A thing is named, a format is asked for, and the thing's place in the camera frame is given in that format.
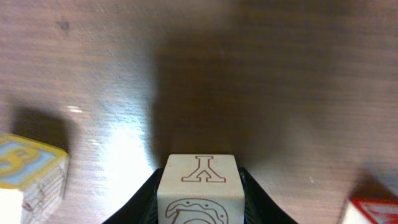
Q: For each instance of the wooden block red A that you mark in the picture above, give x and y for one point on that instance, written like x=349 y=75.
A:
x=369 y=211

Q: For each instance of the yellow wooden block right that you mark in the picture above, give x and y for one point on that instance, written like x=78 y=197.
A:
x=33 y=179

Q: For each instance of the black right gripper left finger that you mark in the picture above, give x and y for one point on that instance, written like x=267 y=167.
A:
x=141 y=208

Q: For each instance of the wooden block letter Y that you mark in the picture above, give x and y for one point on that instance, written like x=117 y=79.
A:
x=201 y=188

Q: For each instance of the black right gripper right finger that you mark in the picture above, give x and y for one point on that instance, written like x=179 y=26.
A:
x=259 y=207

